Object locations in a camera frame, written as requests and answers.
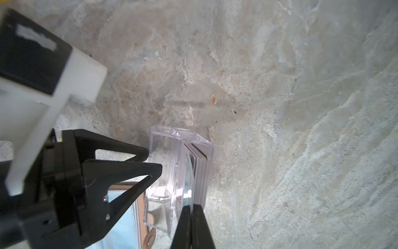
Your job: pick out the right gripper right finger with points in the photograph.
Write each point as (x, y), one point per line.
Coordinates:
(201, 235)

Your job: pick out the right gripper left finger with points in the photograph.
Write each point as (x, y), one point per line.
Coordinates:
(182, 236)

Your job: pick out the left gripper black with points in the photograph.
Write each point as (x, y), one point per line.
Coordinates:
(64, 204)

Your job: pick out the clear acrylic card stand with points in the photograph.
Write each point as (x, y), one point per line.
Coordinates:
(168, 147)

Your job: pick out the stack of cards in stand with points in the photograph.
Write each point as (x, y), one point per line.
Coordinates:
(200, 171)

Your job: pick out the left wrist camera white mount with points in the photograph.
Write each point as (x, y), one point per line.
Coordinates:
(39, 74)

